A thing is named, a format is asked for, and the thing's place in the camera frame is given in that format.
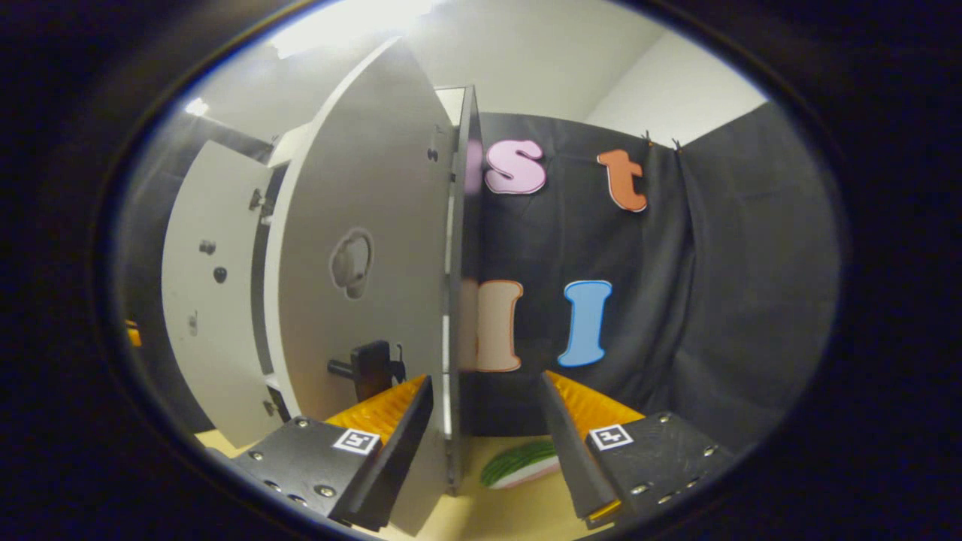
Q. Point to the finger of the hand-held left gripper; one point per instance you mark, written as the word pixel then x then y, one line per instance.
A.
pixel 133 333

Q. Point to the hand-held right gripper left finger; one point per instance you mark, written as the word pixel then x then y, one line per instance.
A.
pixel 391 466

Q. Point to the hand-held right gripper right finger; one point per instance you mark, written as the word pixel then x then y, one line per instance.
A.
pixel 575 458

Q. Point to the white cabinet door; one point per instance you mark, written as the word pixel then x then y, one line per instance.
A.
pixel 376 188
pixel 225 338

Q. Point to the white cabinet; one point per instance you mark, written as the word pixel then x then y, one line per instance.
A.
pixel 466 300

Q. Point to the metal door hinge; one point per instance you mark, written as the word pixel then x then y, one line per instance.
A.
pixel 257 199

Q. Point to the toy watermelon slice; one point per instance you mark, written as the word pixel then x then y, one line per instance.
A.
pixel 518 462

